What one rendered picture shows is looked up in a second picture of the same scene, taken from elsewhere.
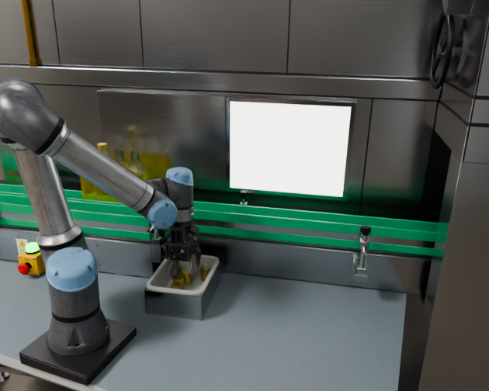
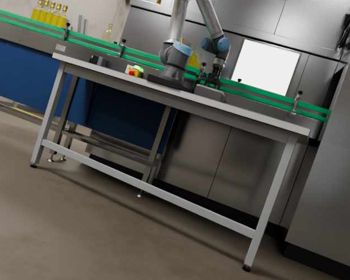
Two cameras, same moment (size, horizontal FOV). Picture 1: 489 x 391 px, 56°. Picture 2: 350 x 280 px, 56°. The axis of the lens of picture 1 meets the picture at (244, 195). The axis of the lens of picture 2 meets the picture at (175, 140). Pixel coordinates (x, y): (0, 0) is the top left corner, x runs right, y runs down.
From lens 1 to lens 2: 1.35 m
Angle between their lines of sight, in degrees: 17
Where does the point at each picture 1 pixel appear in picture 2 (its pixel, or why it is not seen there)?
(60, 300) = (176, 55)
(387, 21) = (323, 23)
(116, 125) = (186, 38)
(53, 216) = (178, 31)
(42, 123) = not seen: outside the picture
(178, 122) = not seen: hidden behind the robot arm
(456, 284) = (337, 119)
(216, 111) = (236, 42)
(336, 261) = (279, 114)
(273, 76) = (268, 33)
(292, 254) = (258, 106)
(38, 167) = (183, 8)
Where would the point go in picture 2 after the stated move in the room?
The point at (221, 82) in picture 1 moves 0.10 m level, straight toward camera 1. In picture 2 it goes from (243, 30) to (246, 26)
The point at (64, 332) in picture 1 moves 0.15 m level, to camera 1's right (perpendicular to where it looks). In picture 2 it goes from (171, 70) to (197, 79)
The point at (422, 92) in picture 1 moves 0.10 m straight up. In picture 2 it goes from (332, 55) to (337, 41)
